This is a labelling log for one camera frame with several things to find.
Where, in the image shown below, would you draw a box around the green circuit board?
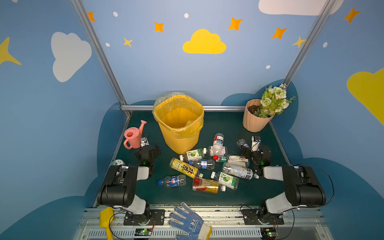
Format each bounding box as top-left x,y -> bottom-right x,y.
261,228 -> 279,239
135,229 -> 153,237

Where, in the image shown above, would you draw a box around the red yellow juice bottle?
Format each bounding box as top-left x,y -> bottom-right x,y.
192,177 -> 226,194

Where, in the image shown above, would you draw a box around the yellow slatted waste bin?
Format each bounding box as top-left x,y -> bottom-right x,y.
152,92 -> 205,155

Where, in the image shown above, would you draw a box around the small round tin can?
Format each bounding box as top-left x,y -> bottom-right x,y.
110,160 -> 125,166

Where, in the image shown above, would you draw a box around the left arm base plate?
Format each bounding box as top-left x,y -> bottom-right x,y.
123,209 -> 165,226

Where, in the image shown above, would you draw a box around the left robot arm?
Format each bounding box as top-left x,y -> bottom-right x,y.
97,145 -> 165,226

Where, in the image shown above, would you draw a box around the lime label bottle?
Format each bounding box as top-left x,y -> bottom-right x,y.
180,148 -> 207,164
211,172 -> 239,190

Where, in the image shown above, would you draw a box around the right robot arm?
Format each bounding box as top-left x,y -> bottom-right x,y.
242,145 -> 327,225

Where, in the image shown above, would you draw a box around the red cap clear bottle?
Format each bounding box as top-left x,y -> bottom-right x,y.
208,133 -> 228,157

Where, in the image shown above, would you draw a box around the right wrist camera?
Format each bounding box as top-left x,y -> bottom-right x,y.
251,136 -> 261,152

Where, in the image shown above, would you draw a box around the blue dotted work glove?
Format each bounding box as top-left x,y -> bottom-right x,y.
168,202 -> 212,240

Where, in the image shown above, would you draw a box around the yellow label tea bottle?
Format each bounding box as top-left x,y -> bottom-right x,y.
170,158 -> 204,179

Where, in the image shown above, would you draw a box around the left green circuit board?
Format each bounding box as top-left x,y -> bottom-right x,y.
135,229 -> 153,237

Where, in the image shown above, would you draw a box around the white green artificial flowers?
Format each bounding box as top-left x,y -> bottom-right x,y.
253,84 -> 296,119

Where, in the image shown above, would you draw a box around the clear yellow bin liner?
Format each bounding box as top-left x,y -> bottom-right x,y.
152,92 -> 205,138

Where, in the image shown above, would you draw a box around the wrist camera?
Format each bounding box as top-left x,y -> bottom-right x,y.
140,137 -> 150,148
251,136 -> 261,152

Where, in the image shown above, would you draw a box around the yellow toy shovel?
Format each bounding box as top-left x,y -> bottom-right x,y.
100,207 -> 114,240

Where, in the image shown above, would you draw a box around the blue cap clear bottle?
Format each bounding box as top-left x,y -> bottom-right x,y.
237,139 -> 250,151

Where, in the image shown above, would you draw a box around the pepsi blue label bottle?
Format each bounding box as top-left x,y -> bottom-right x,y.
158,175 -> 187,188

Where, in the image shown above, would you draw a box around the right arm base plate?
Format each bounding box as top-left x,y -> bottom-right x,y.
240,209 -> 285,226

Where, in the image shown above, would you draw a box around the pink plastic watering can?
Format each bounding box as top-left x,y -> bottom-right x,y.
124,120 -> 147,150

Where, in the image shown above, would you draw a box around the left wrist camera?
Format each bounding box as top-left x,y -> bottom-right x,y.
140,137 -> 150,148

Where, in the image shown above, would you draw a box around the peach ribbed flower pot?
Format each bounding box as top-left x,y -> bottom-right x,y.
243,99 -> 273,133

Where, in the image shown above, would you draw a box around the blue label water bottle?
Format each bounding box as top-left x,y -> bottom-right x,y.
189,159 -> 216,170

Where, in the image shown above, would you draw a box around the right green circuit board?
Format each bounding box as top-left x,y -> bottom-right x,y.
261,228 -> 279,239

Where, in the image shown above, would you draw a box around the white label long bottle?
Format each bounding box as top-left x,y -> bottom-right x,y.
222,163 -> 259,180

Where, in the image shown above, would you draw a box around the aluminium frame rail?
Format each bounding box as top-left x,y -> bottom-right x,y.
121,104 -> 247,112

